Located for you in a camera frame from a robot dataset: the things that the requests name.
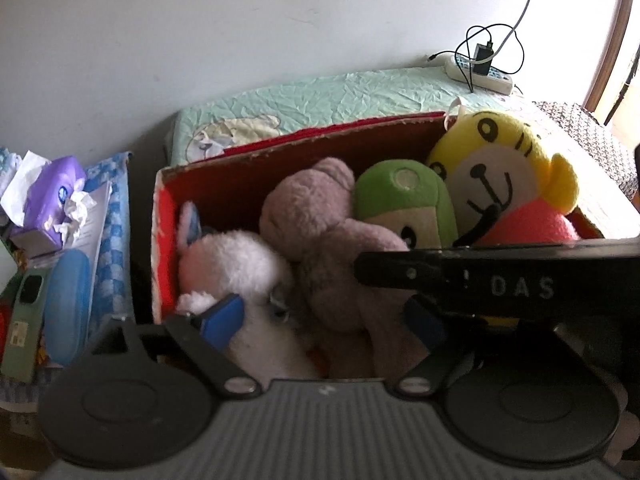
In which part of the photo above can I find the wooden glazed door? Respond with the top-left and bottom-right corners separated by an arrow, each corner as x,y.
582,0 -> 640,127

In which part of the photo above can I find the red cardboard box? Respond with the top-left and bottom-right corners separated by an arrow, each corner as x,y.
150,110 -> 608,382

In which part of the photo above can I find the grey cable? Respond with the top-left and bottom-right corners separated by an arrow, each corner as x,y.
504,0 -> 544,61

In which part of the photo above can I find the green plush toy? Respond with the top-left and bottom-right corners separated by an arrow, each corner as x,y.
354,158 -> 461,252

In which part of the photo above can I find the white power strip with charger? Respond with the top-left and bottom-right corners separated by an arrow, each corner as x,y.
428,24 -> 527,94

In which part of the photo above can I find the black charger plug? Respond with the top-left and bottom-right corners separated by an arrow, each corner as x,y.
472,41 -> 494,77

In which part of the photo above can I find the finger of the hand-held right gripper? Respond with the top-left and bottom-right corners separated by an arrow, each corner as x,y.
355,249 -> 452,295

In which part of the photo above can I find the purple tissue pack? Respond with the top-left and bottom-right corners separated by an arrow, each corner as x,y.
10,155 -> 89,257

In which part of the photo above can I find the white plush toy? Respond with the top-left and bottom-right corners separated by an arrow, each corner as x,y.
175,201 -> 322,381

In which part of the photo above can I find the blue checked cloth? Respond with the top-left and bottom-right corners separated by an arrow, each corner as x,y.
82,151 -> 134,332

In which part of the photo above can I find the crumpled white tissue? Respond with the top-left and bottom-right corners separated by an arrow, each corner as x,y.
54,190 -> 97,242

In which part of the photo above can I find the cartoon printed bed sheet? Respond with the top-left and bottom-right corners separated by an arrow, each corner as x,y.
167,64 -> 537,167

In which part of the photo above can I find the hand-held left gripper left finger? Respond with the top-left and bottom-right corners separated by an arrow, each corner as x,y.
95,294 -> 263,399

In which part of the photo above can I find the blue glasses case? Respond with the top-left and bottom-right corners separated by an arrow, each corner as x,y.
41,248 -> 94,367

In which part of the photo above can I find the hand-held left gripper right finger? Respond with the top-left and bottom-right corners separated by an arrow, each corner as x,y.
395,296 -> 576,397

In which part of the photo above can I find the yellow tiger plush toy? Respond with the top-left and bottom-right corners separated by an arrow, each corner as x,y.
426,110 -> 583,250

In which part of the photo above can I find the pink bear plush toy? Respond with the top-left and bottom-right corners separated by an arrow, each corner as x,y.
260,156 -> 432,381

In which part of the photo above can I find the white booklet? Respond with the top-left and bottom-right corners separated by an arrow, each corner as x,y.
75,180 -> 114,322

